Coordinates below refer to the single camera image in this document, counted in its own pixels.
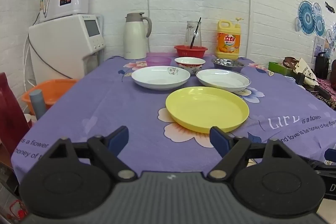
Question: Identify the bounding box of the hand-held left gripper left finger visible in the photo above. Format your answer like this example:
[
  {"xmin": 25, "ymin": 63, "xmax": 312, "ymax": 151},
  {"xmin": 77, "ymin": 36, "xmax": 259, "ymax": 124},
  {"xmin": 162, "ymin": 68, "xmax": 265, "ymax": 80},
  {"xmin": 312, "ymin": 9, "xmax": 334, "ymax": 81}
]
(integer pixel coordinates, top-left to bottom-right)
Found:
[{"xmin": 43, "ymin": 126, "xmax": 138, "ymax": 183}]

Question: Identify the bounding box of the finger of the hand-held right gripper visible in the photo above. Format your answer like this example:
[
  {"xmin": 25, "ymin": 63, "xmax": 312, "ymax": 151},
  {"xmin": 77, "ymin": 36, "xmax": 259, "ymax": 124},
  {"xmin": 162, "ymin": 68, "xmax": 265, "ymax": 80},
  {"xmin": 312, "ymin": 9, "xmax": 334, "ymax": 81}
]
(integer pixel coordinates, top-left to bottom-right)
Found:
[{"xmin": 324, "ymin": 148, "xmax": 336, "ymax": 163}]

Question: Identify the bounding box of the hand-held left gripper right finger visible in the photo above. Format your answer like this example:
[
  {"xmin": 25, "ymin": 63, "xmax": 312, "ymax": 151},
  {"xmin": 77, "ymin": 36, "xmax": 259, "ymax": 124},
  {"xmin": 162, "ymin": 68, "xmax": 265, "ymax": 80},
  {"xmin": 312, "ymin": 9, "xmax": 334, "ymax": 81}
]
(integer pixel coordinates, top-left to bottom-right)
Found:
[{"xmin": 206, "ymin": 126, "xmax": 299, "ymax": 183}]

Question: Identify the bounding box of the white plate with floral print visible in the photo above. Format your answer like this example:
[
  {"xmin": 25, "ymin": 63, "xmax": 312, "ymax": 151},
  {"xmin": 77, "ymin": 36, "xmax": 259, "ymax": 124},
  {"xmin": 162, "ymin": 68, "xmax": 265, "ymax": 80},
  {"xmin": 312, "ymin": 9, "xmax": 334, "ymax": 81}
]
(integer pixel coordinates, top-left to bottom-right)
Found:
[{"xmin": 131, "ymin": 66, "xmax": 191, "ymax": 91}]

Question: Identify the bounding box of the stainless steel bowl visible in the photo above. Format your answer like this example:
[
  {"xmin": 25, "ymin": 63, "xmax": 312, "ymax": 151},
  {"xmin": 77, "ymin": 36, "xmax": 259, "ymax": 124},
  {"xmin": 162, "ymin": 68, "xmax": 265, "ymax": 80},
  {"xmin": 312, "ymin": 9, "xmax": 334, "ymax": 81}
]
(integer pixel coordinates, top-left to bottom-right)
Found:
[{"xmin": 212, "ymin": 58, "xmax": 246, "ymax": 73}]

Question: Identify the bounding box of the purple floral tablecloth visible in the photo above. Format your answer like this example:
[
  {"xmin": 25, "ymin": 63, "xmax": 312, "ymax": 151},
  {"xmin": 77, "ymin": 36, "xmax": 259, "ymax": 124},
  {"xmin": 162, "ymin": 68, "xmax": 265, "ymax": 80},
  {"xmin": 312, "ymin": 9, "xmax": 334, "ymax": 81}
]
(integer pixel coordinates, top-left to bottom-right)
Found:
[{"xmin": 10, "ymin": 55, "xmax": 336, "ymax": 186}]

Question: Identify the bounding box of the yellow plastic plate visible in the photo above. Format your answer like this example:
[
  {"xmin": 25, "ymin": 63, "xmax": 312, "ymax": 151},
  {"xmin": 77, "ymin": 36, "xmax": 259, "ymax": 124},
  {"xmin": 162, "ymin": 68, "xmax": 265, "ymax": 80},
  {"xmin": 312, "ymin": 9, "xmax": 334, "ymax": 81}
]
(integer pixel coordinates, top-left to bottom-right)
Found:
[{"xmin": 165, "ymin": 86, "xmax": 250, "ymax": 135}]

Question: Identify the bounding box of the pink checked cloth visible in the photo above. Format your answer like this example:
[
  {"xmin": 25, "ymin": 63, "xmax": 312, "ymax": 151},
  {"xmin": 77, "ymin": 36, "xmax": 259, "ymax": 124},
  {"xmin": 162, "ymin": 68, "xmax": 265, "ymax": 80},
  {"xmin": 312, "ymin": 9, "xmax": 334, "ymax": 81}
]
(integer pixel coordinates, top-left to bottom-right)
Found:
[{"xmin": 315, "ymin": 77, "xmax": 336, "ymax": 109}]

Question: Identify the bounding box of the orange plastic basin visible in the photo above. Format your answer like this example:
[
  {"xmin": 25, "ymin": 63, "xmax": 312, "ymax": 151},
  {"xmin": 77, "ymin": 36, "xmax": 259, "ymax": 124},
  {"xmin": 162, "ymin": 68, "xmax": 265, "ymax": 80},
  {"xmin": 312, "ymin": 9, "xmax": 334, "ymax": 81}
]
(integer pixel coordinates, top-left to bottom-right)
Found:
[{"xmin": 21, "ymin": 79, "xmax": 79, "ymax": 116}]

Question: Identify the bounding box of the red patterned ceramic bowl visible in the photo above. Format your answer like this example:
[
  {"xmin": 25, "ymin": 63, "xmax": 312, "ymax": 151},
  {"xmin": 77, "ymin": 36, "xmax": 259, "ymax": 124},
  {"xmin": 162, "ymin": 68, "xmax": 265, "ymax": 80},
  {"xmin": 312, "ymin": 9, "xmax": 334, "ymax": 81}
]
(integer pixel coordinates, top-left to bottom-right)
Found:
[{"xmin": 174, "ymin": 56, "xmax": 206, "ymax": 76}]

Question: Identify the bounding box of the grey cylinder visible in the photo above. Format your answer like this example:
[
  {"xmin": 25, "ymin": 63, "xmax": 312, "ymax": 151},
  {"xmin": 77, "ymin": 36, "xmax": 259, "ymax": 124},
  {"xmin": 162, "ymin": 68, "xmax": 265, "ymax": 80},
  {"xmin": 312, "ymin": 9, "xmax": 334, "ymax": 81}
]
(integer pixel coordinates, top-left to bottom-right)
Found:
[{"xmin": 29, "ymin": 90, "xmax": 47, "ymax": 120}]

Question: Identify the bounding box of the purple plastic bowl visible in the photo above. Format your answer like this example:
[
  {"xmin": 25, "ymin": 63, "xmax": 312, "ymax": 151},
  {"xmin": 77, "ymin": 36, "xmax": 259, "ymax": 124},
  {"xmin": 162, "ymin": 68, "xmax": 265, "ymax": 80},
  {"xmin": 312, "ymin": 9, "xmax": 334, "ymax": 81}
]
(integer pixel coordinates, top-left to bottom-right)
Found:
[{"xmin": 146, "ymin": 56, "xmax": 172, "ymax": 67}]

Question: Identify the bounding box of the beige paper bag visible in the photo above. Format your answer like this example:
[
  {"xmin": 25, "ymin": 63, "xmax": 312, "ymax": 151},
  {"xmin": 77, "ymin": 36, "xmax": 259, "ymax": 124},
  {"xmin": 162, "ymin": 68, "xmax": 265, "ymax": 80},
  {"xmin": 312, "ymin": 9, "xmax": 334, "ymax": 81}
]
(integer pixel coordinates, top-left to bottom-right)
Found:
[{"xmin": 283, "ymin": 57, "xmax": 320, "ymax": 83}]

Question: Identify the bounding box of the black appliance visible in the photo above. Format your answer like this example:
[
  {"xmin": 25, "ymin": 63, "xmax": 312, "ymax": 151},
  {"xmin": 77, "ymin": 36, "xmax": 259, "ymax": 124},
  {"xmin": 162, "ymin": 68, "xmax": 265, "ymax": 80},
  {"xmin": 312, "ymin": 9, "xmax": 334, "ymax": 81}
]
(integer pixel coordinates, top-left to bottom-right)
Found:
[{"xmin": 314, "ymin": 52, "xmax": 331, "ymax": 80}]

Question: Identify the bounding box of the green cardboard box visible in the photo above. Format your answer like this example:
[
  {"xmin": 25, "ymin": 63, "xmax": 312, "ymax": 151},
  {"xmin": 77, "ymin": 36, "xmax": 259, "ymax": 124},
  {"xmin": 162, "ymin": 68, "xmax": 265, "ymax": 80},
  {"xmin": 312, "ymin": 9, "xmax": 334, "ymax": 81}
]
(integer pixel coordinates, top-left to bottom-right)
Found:
[{"xmin": 268, "ymin": 61, "xmax": 294, "ymax": 76}]

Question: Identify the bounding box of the red plastic basket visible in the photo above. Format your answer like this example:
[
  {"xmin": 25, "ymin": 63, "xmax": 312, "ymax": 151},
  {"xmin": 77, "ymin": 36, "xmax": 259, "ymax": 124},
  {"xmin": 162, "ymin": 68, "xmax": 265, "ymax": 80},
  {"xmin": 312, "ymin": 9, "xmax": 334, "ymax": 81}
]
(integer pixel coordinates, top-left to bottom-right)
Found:
[{"xmin": 174, "ymin": 45, "xmax": 208, "ymax": 58}]

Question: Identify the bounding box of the yellow detergent bottle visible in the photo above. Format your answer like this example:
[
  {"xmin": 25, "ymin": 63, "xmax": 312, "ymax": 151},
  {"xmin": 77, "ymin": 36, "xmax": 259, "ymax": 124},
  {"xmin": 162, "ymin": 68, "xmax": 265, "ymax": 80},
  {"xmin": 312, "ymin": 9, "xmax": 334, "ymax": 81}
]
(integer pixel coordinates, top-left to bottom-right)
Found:
[{"xmin": 215, "ymin": 17, "xmax": 244, "ymax": 61}]

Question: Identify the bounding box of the white thermos jug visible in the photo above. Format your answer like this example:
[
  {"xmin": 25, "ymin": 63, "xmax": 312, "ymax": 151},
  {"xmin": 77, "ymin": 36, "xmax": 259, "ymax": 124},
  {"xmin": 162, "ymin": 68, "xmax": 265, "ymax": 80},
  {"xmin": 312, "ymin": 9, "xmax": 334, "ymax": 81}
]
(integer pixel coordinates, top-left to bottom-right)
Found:
[{"xmin": 123, "ymin": 12, "xmax": 153, "ymax": 60}]

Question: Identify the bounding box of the white water dispenser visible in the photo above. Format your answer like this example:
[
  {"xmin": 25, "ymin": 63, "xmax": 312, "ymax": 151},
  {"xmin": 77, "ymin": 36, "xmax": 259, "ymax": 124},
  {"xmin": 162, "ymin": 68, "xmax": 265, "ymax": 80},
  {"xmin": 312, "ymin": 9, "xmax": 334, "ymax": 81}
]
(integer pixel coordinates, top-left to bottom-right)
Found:
[{"xmin": 28, "ymin": 14, "xmax": 106, "ymax": 85}]

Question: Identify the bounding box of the clear glass jar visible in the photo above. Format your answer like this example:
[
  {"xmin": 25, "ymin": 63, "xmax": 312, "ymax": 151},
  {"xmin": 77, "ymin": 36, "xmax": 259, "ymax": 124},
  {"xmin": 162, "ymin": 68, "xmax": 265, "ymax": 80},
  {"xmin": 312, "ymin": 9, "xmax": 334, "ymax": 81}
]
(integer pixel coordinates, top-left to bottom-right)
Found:
[{"xmin": 185, "ymin": 21, "xmax": 202, "ymax": 48}]

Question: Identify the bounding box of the black stick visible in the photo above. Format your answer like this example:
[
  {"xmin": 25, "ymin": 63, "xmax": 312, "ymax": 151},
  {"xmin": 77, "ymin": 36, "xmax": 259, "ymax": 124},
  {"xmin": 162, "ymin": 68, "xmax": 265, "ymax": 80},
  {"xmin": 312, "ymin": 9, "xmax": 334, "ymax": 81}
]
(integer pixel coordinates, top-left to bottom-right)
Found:
[{"xmin": 189, "ymin": 17, "xmax": 202, "ymax": 49}]

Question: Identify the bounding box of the dark red bag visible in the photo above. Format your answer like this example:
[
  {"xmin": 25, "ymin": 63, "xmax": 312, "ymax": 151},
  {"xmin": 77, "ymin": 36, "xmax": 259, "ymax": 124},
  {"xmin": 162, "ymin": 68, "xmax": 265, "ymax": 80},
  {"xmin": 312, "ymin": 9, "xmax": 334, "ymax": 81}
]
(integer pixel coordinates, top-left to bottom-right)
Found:
[{"xmin": 0, "ymin": 72, "xmax": 31, "ymax": 157}]

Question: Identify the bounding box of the blue paper fan wall decoration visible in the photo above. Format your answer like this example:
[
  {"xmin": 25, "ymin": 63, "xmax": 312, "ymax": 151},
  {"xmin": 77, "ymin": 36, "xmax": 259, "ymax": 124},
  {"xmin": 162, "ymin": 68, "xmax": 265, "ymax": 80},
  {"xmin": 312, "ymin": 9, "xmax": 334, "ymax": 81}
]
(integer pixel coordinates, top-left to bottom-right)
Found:
[{"xmin": 295, "ymin": 0, "xmax": 333, "ymax": 37}]

